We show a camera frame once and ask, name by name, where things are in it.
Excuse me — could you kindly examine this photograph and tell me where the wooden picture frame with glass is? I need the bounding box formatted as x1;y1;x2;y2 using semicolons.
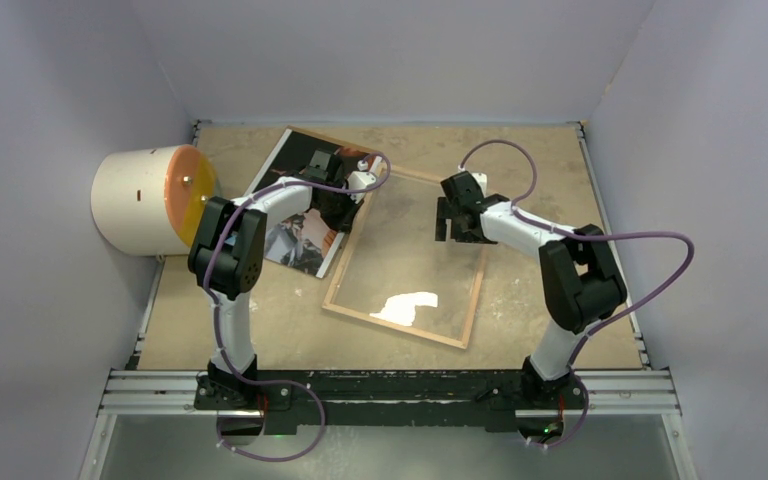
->
322;167;487;349

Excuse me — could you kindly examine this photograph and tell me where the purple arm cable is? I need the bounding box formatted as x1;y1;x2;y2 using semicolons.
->
458;139;696;452
201;150;394;463

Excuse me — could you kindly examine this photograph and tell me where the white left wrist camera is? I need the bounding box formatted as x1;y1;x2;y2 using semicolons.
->
347;157;379;201

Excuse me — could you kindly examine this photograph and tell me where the printed photo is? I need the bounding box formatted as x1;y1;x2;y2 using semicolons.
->
245;127;383;278

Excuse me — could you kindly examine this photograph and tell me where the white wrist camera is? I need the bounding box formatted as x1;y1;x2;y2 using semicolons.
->
471;172;488;197
347;157;379;201

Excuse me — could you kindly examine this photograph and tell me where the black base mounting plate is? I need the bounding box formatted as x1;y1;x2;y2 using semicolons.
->
194;369;585;437

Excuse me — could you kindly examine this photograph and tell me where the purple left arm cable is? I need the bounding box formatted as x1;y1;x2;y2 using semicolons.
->
201;150;394;463

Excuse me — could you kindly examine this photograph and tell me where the aluminium extrusion rail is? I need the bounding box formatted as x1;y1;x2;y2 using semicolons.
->
99;370;681;415

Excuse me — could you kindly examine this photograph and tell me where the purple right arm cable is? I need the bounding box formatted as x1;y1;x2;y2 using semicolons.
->
458;139;696;452

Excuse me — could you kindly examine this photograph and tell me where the white cylinder with orange lid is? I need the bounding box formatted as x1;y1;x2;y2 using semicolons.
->
91;144;221;256

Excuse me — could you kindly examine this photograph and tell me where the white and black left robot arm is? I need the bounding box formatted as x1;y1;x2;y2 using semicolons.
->
187;150;379;409

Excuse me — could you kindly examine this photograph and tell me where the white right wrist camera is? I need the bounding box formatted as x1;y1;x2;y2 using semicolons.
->
471;172;488;197

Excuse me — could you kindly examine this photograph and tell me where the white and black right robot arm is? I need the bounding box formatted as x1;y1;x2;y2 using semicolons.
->
435;171;627;407

